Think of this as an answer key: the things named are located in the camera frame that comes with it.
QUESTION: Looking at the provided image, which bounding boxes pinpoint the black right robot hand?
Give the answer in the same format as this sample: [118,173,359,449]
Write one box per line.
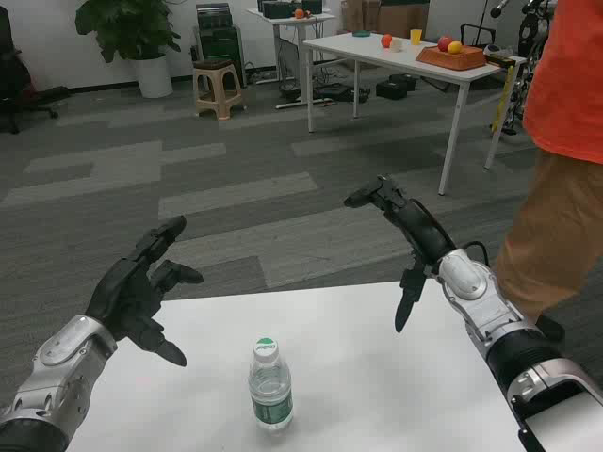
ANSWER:
[343,174,457,334]

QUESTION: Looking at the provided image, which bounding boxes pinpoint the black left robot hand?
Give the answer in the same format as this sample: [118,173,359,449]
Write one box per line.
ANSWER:
[84,215,204,367]

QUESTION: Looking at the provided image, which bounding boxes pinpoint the clear water bottle green label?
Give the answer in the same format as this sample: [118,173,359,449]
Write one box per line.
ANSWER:
[247,336,295,432]

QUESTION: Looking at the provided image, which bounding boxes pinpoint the yellow measuring tape strip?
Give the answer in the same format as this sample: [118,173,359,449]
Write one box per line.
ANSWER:
[492,56,514,133]

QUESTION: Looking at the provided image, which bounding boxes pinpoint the flat black bag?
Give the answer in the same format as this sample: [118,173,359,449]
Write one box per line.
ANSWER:
[310,83,371,103]

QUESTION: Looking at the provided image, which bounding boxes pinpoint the orange wicker basket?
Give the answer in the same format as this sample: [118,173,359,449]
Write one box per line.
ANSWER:
[415,45,486,72]

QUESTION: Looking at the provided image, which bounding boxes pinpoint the white table with white legs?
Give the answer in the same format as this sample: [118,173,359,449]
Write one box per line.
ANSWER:
[301,30,529,197]

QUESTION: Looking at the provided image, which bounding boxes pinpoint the person in orange shirt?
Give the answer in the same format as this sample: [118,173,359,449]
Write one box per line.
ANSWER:
[489,0,603,343]

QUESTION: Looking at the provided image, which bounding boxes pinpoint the brown cardboard boxes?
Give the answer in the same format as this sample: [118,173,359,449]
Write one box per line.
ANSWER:
[339,0,431,39]

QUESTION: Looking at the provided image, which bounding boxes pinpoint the green plant in white pot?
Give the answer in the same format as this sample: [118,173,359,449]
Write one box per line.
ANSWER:
[74,0,183,99]

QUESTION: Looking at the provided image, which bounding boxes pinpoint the beige plastic stool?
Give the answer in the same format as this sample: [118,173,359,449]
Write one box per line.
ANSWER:
[191,59,248,121]

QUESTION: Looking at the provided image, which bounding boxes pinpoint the silver humanoid robot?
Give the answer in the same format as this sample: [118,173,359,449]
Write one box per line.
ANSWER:
[489,0,557,136]

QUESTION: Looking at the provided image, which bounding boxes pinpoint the black office chair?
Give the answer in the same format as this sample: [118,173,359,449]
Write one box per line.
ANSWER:
[0,7,72,136]

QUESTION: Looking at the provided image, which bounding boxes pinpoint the white standing desk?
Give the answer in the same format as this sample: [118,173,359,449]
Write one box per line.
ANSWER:
[245,8,338,110]

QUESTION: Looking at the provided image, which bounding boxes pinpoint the black speaker box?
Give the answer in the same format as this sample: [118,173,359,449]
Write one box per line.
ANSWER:
[261,1,297,20]

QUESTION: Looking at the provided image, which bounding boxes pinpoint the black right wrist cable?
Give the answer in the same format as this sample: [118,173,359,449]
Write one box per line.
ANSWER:
[464,241,489,265]

